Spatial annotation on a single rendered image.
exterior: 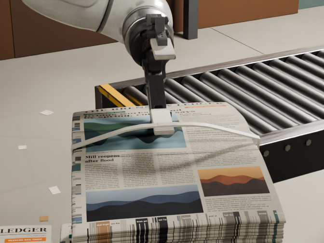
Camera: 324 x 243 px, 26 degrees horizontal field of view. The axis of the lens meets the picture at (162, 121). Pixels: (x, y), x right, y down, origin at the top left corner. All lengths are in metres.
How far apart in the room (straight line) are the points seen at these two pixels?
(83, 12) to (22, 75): 3.24
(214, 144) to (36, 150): 2.48
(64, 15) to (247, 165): 0.45
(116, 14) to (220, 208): 0.47
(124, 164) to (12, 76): 3.48
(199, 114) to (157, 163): 0.19
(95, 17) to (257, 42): 3.86
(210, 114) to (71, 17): 0.31
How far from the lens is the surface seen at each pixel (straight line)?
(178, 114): 1.19
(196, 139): 1.09
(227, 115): 1.18
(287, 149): 1.77
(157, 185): 0.99
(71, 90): 4.20
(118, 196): 0.97
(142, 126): 1.05
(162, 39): 1.02
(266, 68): 2.22
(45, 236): 1.33
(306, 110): 1.97
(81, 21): 1.28
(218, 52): 4.84
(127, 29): 1.22
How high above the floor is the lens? 1.55
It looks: 24 degrees down
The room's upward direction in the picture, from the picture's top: straight up
